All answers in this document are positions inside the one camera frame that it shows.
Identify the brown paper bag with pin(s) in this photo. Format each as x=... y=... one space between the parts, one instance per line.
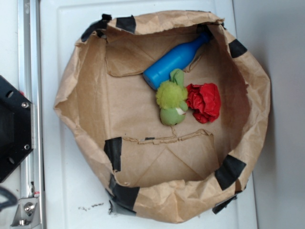
x=169 y=174

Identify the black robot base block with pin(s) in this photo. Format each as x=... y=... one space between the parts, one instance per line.
x=15 y=128

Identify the aluminium frame rail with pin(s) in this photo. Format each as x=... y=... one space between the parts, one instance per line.
x=31 y=169

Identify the red crumpled paper ball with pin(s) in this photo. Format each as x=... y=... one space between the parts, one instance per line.
x=205 y=101

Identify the blue plastic bottle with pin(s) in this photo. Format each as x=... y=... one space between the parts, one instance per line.
x=177 y=58

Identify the green plush animal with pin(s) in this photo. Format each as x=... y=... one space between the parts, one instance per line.
x=171 y=98

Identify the white tray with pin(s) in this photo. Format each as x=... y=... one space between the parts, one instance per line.
x=74 y=197

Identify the metal corner bracket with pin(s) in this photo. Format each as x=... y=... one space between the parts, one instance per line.
x=26 y=216

